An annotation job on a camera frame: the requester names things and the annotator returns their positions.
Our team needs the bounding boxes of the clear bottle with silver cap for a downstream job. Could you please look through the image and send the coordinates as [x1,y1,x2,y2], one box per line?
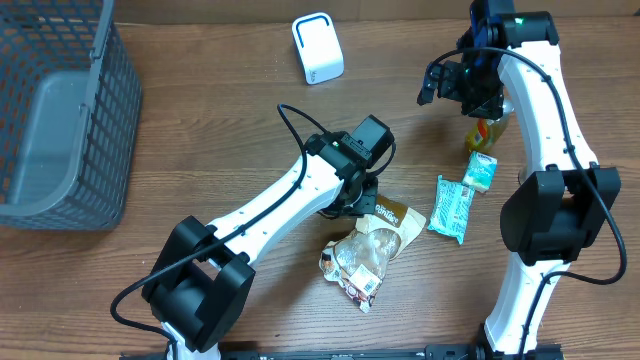
[465,99,514,154]

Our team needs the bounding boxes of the brown snack packet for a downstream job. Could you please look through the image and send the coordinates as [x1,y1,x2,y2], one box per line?
[319,195,426,303]

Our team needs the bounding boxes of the small Kleenex tissue pack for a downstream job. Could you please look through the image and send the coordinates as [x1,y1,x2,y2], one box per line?
[462,151,498,193]

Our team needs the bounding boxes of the teal tissue pack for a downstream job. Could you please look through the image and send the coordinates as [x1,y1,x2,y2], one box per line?
[428,175,475,245]

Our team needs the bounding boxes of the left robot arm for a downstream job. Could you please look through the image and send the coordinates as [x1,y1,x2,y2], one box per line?
[142,115,395,359]

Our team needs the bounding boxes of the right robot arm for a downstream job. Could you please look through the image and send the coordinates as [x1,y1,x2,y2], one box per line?
[417,0,621,359]

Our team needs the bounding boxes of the white barcode scanner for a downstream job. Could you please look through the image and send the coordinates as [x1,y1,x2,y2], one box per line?
[291,12,345,85]

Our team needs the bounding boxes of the grey plastic mesh basket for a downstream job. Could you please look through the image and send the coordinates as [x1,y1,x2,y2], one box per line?
[1,0,143,231]

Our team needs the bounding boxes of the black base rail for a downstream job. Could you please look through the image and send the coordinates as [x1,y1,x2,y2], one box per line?
[119,344,565,360]

